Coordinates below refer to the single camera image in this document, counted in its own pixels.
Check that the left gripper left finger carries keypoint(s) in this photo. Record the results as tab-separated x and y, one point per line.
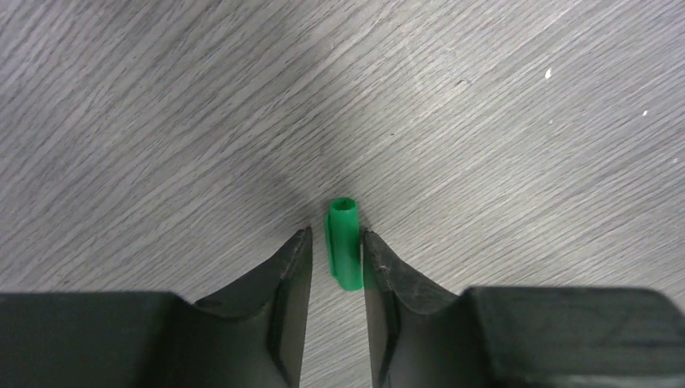
251	333

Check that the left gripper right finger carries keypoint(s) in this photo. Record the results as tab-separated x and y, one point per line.
422	335

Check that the green marker cap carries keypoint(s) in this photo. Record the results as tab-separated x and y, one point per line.
342	231

